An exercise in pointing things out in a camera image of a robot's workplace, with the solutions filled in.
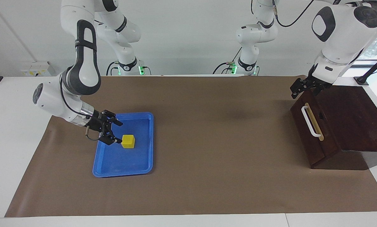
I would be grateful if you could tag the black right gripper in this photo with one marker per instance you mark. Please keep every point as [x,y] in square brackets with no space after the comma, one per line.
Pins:
[100,124]

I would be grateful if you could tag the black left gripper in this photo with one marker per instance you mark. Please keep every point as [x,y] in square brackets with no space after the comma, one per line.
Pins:
[316,83]

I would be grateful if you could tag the yellow cube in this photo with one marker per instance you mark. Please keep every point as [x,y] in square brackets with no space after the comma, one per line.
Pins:
[128,142]

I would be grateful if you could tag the wooden drawer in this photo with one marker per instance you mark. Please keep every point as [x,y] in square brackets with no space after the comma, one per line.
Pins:
[308,138]

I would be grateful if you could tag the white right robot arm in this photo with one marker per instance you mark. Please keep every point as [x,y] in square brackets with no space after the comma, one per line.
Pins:
[84,69]

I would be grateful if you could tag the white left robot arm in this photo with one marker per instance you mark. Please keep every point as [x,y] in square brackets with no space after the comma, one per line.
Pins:
[343,37]

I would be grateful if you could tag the blue plastic tray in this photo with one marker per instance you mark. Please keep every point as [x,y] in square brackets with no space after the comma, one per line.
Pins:
[134,160]

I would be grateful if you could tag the dark brown wooden cabinet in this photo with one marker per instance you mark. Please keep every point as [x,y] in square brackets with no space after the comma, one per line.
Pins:
[355,126]

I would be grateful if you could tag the black clamp stand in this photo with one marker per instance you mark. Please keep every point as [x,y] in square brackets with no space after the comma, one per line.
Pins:
[373,68]

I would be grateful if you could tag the brown table mat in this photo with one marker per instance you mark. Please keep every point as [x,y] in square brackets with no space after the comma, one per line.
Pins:
[207,157]

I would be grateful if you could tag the white wall socket box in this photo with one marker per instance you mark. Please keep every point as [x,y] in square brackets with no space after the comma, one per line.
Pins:
[37,69]

